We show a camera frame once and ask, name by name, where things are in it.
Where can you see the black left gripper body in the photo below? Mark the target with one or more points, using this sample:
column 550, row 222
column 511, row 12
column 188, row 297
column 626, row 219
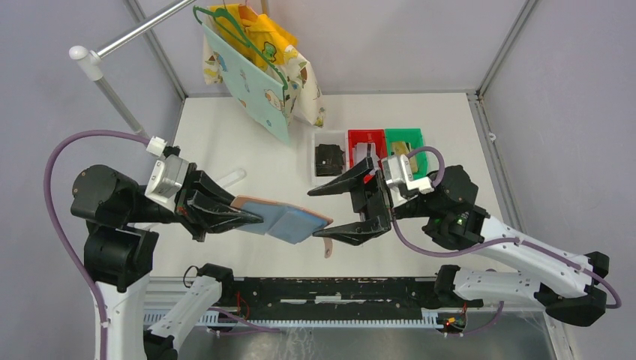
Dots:
column 181, row 202

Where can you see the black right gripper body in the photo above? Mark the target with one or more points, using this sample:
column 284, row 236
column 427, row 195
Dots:
column 373, row 197

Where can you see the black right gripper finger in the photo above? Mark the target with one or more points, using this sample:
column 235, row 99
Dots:
column 352, row 181
column 357, row 233

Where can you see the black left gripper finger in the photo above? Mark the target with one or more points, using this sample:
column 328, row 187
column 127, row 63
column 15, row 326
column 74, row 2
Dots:
column 208, row 187
column 221, row 218

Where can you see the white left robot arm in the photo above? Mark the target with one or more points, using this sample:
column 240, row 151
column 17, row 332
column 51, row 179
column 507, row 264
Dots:
column 119, row 257

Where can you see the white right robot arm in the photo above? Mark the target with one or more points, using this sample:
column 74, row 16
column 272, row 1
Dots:
column 569, row 287

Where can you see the black cards stack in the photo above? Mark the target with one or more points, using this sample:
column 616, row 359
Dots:
column 329, row 160

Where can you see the white cards stack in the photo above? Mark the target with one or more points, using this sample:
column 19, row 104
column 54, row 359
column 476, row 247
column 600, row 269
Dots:
column 364, row 150

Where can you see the gold cards stack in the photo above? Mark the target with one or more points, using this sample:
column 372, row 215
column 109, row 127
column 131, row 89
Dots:
column 404, row 148

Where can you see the red plastic bin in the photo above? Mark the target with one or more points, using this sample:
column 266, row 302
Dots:
column 355, row 136

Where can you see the green plastic bin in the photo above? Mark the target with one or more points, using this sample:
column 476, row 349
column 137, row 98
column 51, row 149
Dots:
column 414, row 137

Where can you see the light green cartoon garment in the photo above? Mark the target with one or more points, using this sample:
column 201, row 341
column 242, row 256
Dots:
column 261, row 96

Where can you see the green clothes hanger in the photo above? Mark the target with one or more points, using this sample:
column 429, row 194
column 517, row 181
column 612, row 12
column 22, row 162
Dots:
column 239, row 35

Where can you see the yellow patterned children shirt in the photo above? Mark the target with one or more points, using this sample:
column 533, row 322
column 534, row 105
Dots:
column 303, row 97

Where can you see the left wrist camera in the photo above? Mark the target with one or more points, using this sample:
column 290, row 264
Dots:
column 168, row 175

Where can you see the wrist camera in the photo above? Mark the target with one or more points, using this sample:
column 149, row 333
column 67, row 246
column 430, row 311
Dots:
column 400, row 181
column 168, row 175

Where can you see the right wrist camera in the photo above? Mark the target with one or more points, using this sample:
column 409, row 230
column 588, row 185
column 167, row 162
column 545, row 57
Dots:
column 400, row 181

